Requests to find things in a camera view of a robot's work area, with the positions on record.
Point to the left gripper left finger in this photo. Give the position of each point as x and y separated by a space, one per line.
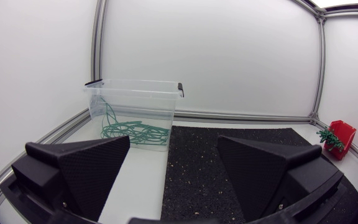
85 174

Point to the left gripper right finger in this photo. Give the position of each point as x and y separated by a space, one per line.
259 174

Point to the red plastic box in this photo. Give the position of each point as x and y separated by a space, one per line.
343 132

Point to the clear plastic bin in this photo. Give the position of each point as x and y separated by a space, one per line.
141 102

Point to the black speckled mat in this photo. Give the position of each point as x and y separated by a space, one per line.
194 174

